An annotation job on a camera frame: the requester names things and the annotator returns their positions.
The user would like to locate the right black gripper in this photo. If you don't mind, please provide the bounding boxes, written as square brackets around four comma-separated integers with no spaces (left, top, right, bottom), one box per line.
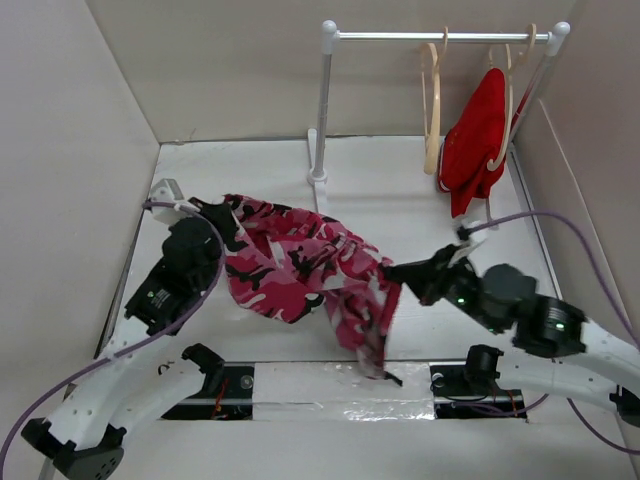
[394,242,504,334]

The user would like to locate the pink camouflage trousers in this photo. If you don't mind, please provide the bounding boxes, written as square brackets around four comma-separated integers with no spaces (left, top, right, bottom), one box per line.
[192,193,404,389]

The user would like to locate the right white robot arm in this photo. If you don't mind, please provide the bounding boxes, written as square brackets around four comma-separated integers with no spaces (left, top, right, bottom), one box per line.
[383,245,639,426]

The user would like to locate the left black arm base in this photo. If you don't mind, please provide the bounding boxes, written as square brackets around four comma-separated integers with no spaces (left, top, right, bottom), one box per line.
[161,343,255,421]

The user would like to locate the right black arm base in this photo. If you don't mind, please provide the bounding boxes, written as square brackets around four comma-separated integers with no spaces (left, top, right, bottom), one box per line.
[430,345,527,420]

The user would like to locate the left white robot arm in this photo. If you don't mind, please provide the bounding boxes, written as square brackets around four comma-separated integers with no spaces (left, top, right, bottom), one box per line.
[21,206,238,479]

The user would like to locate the empty beige wooden hanger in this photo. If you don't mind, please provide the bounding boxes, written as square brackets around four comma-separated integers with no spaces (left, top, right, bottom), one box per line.
[420,26,449,175]

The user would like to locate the beige hanger with red garment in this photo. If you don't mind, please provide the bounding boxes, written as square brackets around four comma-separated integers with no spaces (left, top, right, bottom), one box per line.
[487,23,537,172]

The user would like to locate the white clothes rack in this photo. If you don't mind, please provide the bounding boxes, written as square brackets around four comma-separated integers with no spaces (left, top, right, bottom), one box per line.
[307,20,571,214]

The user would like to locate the red shorts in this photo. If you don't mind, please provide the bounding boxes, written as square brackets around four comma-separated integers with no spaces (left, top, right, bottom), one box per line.
[437,68,505,218]

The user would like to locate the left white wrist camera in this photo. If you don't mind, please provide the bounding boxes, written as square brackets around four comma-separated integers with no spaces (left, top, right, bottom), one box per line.
[149,178,191,226]

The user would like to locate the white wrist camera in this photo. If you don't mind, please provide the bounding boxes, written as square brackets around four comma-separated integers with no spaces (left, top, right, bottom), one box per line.
[149,178,191,226]
[452,218,487,263]

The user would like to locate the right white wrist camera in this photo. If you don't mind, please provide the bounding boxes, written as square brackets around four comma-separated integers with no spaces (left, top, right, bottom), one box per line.
[452,218,487,263]

